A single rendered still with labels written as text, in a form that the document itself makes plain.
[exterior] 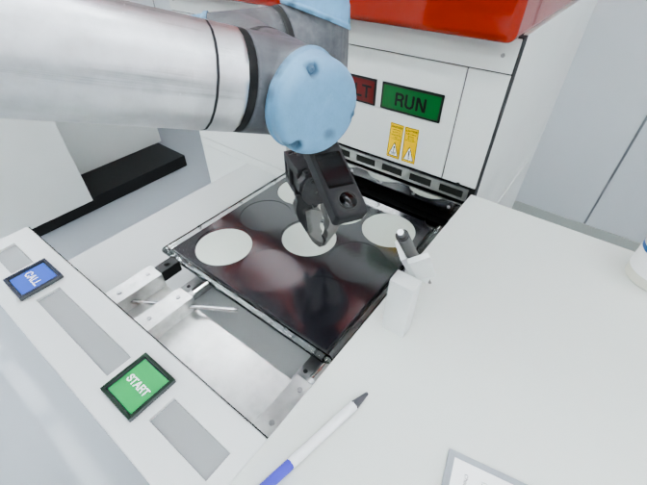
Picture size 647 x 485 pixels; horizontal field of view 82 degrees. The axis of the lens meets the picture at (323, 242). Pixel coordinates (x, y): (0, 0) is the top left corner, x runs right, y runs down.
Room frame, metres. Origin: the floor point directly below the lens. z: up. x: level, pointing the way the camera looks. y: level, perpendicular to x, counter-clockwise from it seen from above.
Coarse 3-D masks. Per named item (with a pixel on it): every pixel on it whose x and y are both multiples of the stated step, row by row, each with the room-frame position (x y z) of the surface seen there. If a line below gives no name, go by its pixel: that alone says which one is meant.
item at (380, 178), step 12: (360, 168) 0.70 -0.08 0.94; (372, 168) 0.70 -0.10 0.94; (372, 180) 0.68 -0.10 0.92; (384, 180) 0.66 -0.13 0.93; (396, 180) 0.65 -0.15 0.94; (408, 192) 0.63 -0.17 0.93; (420, 192) 0.61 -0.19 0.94; (432, 192) 0.61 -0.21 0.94; (384, 204) 0.67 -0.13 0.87; (432, 204) 0.60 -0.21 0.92; (444, 204) 0.58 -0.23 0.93; (456, 204) 0.57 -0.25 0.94; (420, 216) 0.62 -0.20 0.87
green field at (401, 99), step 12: (384, 84) 0.69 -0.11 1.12; (384, 96) 0.69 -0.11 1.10; (396, 96) 0.67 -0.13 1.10; (408, 96) 0.66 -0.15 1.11; (420, 96) 0.64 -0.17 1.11; (432, 96) 0.63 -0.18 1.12; (396, 108) 0.67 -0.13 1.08; (408, 108) 0.66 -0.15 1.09; (420, 108) 0.64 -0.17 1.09; (432, 108) 0.63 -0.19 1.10
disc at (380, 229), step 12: (372, 216) 0.59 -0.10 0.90; (384, 216) 0.59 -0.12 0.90; (396, 216) 0.59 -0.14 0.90; (372, 228) 0.55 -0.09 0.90; (384, 228) 0.55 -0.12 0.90; (396, 228) 0.55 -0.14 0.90; (408, 228) 0.55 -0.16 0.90; (372, 240) 0.52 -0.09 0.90; (384, 240) 0.52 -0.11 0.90; (396, 240) 0.52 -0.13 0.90
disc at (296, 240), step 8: (296, 224) 0.56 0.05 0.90; (320, 224) 0.56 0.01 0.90; (288, 232) 0.54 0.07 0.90; (296, 232) 0.54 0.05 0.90; (304, 232) 0.54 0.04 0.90; (288, 240) 0.51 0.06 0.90; (296, 240) 0.51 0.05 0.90; (304, 240) 0.51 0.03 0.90; (288, 248) 0.49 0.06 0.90; (296, 248) 0.49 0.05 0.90; (304, 248) 0.49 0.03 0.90; (312, 248) 0.49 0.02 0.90; (320, 248) 0.49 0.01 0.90; (328, 248) 0.49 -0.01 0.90
